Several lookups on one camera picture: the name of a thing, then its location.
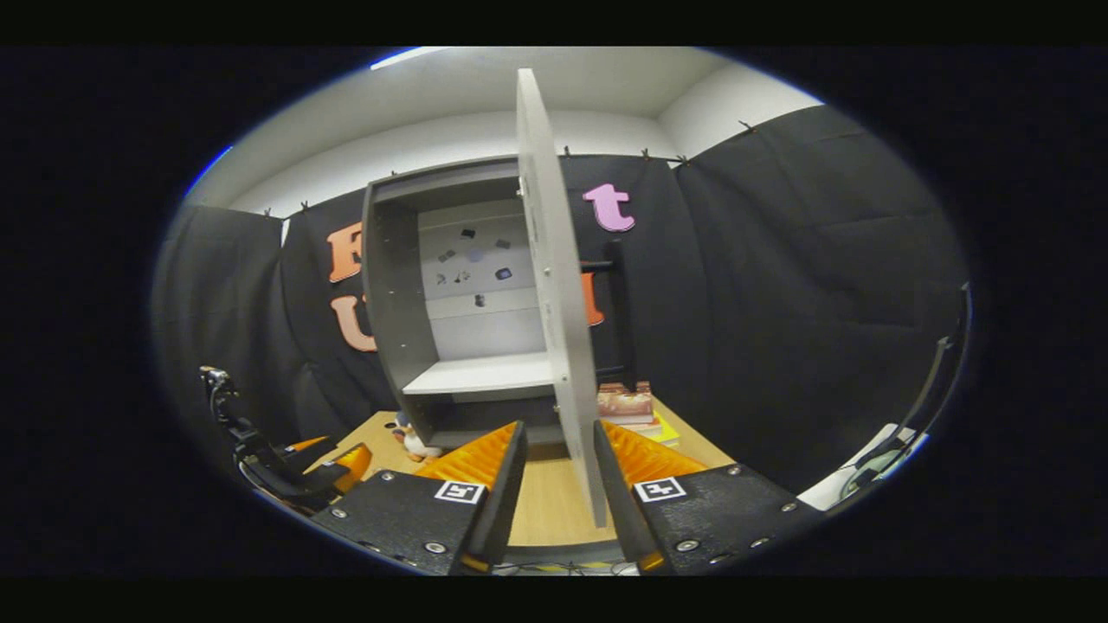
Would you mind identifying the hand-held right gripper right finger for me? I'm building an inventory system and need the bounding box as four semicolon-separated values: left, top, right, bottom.
593;419;823;576

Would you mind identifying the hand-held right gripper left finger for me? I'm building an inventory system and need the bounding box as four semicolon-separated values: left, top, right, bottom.
310;421;529;576

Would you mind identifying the grey cabinet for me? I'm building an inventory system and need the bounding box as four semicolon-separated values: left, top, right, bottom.
361;156;568;448

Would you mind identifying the black door handle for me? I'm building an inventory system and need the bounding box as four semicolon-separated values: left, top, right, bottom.
580;251;637;382

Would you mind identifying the white cabinet shelf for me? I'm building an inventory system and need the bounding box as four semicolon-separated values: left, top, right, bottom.
403;353;555;396

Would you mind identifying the penguin plush toy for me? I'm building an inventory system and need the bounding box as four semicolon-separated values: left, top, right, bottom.
391;412;444;463

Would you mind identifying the brown cover book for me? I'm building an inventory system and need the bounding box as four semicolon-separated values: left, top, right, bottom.
597;381;656;427

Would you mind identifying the black backdrop cloth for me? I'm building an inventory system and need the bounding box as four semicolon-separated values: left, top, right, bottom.
151;104;970;503

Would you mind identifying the ceiling strip light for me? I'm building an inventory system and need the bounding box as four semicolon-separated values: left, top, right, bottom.
370;46;451;72

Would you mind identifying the black cable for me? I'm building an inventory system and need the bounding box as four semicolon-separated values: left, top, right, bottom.
853;281;972;472

